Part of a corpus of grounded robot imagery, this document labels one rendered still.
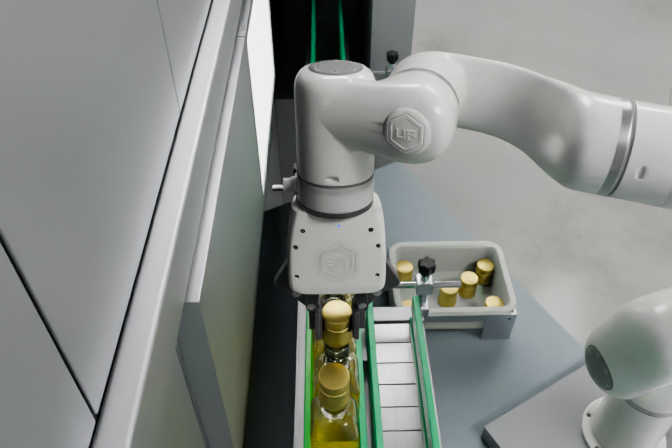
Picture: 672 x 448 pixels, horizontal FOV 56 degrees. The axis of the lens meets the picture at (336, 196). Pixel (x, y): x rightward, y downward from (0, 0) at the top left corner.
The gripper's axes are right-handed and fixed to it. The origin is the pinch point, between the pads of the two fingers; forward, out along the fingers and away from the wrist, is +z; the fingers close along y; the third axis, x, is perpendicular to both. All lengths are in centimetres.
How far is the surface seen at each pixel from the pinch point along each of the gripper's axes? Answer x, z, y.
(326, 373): -4.7, 3.7, -1.3
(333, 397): -6.2, 5.7, -0.6
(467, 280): 44, 27, 26
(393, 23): 109, -7, 17
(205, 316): -9.5, -8.2, -12.3
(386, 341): 24.6, 25.1, 8.5
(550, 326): 39, 35, 42
